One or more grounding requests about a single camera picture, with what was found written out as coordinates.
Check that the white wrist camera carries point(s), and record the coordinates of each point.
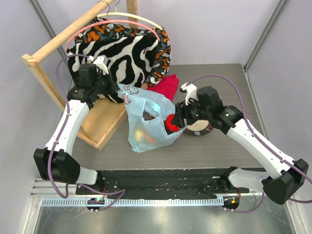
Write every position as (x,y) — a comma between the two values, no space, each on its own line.
(189,90)
(100,62)

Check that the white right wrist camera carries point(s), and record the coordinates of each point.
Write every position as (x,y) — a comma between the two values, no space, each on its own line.
(189,90)

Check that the orange camouflage pattern garment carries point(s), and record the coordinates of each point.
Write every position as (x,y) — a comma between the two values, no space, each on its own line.
(159,69)

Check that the light blue cartoon plastic bag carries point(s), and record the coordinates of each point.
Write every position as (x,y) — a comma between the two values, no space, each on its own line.
(137,101)

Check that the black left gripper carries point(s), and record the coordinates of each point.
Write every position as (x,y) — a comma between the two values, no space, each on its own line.
(113,87)

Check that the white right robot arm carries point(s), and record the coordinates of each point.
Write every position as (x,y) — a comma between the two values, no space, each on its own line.
(283,175)

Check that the zebra pattern fleece garment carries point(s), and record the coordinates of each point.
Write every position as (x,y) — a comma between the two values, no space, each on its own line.
(129,59)

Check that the cream clothes hanger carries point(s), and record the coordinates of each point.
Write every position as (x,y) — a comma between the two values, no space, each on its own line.
(131,13)

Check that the pink clothes hanger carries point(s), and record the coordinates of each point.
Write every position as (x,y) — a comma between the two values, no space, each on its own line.
(111,29)

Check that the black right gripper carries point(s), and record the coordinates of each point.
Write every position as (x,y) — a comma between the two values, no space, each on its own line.
(180,116)

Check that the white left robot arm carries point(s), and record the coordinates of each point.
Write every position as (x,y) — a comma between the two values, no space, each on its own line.
(55,159)

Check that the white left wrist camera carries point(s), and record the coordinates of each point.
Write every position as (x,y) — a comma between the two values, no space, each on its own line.
(100,62)

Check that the black fruit plate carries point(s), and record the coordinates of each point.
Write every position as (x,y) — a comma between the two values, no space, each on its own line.
(199,128)

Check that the red folded cloth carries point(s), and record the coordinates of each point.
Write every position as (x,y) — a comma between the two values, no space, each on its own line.
(168,87)

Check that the white slotted cable duct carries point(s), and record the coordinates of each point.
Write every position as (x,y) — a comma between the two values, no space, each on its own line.
(97,202)

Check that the red apple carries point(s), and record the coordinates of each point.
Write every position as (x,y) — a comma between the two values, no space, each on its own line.
(169,127)

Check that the yellow pear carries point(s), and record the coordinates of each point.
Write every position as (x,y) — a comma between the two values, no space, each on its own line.
(139,135)

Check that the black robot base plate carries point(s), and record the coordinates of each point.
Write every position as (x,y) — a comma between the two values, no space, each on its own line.
(166,184)

